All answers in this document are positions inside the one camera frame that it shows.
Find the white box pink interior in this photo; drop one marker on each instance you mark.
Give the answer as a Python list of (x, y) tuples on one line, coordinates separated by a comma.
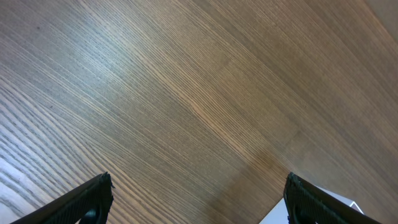
[(279, 214)]

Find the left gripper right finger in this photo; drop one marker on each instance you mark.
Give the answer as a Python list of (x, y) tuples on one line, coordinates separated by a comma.
[(307, 204)]

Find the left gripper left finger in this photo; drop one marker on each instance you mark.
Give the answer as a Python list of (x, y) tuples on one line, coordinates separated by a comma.
[(89, 203)]

